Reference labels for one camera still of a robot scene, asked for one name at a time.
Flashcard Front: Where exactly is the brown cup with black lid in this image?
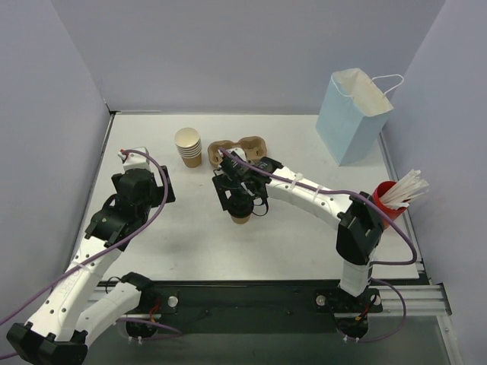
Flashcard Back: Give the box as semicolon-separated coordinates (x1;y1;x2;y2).
228;196;253;224

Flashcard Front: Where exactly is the stack of brown paper cups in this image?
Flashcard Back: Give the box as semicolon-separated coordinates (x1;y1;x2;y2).
174;127;202;168

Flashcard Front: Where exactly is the light blue paper bag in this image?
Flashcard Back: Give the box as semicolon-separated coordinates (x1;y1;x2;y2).
316;68;404;166

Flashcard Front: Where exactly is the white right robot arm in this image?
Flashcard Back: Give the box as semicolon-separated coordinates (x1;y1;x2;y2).
212;148;384;310

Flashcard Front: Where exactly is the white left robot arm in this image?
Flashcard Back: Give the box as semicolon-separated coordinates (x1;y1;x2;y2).
6;148;175;364

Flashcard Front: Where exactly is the brown pulp cup carrier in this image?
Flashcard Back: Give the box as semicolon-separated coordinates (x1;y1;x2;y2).
207;136;267;168

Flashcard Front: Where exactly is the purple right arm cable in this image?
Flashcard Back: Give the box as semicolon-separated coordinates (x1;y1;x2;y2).
218;148;419;343

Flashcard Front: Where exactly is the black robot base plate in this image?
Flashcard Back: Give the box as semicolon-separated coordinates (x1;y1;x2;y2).
129;280;383;335

